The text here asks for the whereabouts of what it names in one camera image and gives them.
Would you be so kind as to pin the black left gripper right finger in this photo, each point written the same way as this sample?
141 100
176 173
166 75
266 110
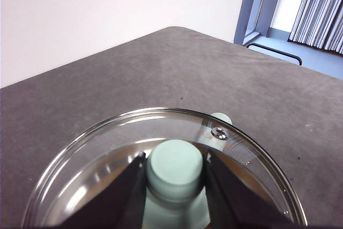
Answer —
235 202

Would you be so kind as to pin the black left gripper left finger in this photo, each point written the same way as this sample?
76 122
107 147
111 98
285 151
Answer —
112 199

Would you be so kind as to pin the glass lid with green knob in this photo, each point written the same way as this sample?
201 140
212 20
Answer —
175 164

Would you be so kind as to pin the grey pleated curtain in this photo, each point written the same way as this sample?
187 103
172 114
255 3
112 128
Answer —
319 9

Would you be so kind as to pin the black metal tube frame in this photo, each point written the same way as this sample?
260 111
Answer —
278 52

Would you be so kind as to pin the blue-grey door frame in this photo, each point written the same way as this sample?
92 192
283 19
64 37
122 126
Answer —
257 3

